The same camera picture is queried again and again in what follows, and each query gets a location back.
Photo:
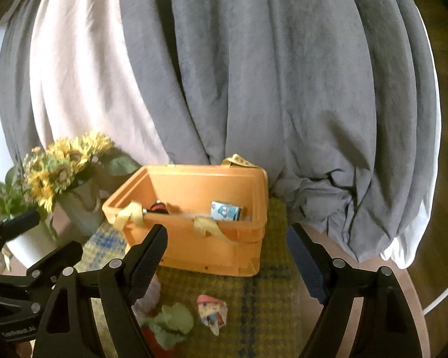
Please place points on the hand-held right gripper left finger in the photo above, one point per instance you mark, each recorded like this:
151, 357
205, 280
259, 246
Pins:
149, 259

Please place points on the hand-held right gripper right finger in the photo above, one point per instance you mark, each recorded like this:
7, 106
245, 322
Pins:
309, 264

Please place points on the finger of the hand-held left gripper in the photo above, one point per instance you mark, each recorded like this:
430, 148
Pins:
59, 255
18, 223

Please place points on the orange plastic storage box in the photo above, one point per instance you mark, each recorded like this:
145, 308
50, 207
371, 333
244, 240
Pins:
216, 231

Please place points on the pink printed fabric pouch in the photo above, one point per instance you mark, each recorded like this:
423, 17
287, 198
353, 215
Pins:
212, 312

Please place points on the pale pink soft cloth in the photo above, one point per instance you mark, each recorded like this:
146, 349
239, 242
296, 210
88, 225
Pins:
149, 296

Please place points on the white plant pot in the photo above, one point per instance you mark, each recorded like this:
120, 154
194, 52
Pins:
28, 240

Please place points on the green potted plant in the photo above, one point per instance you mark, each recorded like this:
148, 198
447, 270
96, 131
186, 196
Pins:
5, 197

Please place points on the red and black toy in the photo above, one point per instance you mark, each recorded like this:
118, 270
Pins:
157, 208

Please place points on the white flower vase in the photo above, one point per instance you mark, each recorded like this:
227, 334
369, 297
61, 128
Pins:
80, 205

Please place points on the yellow plaid rug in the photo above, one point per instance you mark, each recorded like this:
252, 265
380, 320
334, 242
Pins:
253, 298

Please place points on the artificial sunflower bouquet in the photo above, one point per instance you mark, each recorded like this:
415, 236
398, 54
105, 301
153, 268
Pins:
65, 166

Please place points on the small blue printed packet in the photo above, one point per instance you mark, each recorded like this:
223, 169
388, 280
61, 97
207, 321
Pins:
226, 211

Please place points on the grey and white curtain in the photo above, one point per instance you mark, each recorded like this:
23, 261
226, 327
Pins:
224, 82

